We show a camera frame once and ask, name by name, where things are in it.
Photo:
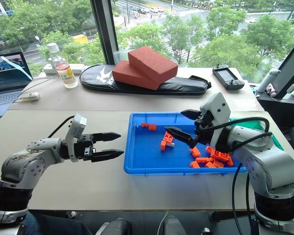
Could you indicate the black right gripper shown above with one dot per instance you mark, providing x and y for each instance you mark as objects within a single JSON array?
[{"x": 204, "y": 133}]

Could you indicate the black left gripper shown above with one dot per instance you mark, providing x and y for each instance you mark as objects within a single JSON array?
[{"x": 86, "y": 147}]

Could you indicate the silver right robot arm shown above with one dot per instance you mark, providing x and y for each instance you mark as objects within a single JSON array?
[{"x": 267, "y": 161}]

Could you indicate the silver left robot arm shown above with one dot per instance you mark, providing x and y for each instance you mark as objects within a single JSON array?
[{"x": 22, "y": 166}]

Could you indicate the blue plastic bin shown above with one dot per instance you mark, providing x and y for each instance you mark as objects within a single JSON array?
[{"x": 142, "y": 151}]

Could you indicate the green plastic bin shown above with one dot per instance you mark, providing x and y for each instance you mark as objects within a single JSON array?
[{"x": 276, "y": 143}]

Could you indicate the small grey battery piece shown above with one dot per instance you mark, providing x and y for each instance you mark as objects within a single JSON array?
[{"x": 171, "y": 145}]

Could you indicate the black zipped bag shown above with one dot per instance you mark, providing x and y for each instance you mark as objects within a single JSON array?
[{"x": 181, "y": 85}]

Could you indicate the black handheld game controller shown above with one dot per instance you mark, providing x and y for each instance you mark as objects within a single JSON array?
[{"x": 227, "y": 77}]

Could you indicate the red foam brick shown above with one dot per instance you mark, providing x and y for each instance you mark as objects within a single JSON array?
[
  {"x": 152, "y": 63},
  {"x": 134, "y": 76}
]

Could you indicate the glass jar with yellow label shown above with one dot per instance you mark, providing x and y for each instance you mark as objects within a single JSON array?
[{"x": 66, "y": 76}]

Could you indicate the dark rounded shape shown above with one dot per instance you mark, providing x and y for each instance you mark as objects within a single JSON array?
[
  {"x": 172, "y": 226},
  {"x": 115, "y": 227}
]

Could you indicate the white power strip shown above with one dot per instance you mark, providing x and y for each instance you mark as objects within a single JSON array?
[{"x": 78, "y": 68}]

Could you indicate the small white adapter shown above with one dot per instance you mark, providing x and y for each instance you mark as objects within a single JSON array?
[{"x": 30, "y": 96}]

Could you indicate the white bottle with teal cap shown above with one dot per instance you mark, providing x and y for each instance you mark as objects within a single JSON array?
[{"x": 267, "y": 80}]

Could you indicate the small pink plush toy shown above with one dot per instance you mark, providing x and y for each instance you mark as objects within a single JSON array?
[{"x": 271, "y": 89}]

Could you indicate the black side desk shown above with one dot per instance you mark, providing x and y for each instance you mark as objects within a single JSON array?
[{"x": 281, "y": 110}]

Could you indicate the dark blue fabric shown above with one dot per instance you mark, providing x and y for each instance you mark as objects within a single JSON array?
[{"x": 51, "y": 225}]

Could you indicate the clear plastic water bottle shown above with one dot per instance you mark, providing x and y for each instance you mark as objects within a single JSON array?
[{"x": 54, "y": 55}]

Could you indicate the black monitor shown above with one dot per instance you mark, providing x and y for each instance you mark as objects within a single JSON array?
[{"x": 290, "y": 71}]

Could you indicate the grey laptop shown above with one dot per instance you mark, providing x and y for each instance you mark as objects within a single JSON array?
[{"x": 5, "y": 83}]

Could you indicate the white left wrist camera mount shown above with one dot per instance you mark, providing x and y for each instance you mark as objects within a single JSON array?
[{"x": 76, "y": 129}]

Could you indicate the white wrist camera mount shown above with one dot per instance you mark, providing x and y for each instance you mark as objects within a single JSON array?
[
  {"x": 76, "y": 129},
  {"x": 219, "y": 107}
]

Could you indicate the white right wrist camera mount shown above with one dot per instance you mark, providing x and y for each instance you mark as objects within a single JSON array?
[{"x": 219, "y": 107}]

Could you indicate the black window frame post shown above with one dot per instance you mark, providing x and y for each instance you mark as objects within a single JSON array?
[{"x": 104, "y": 31}]

